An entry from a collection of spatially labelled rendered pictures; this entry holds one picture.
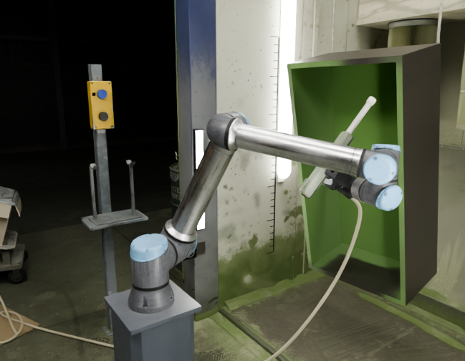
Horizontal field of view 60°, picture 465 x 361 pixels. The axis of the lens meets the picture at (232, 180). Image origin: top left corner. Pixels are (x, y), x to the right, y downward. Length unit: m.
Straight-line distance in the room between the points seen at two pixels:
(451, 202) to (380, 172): 2.00
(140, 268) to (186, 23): 1.42
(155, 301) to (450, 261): 2.06
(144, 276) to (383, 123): 1.43
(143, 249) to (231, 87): 1.30
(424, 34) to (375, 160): 2.05
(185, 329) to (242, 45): 1.69
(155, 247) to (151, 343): 0.37
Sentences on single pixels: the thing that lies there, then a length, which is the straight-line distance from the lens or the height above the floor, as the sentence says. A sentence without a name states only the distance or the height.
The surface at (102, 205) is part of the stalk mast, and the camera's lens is 2.48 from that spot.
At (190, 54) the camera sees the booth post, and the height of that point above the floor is 1.70.
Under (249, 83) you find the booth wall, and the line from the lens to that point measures 2.63.
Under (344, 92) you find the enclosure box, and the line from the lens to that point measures 2.36.
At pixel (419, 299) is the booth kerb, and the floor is 0.12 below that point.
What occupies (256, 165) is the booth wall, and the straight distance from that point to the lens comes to 2.72.
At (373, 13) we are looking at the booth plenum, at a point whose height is 2.04.
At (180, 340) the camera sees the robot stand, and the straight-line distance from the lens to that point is 1.76.
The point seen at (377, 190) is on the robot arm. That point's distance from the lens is 1.41.
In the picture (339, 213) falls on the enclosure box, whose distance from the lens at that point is 2.64.
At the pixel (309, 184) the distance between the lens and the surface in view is 1.63.
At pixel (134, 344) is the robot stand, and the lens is 1.69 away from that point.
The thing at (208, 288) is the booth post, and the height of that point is 0.22.
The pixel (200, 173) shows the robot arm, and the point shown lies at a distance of 1.60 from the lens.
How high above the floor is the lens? 1.50
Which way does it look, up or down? 13 degrees down
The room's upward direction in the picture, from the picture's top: straight up
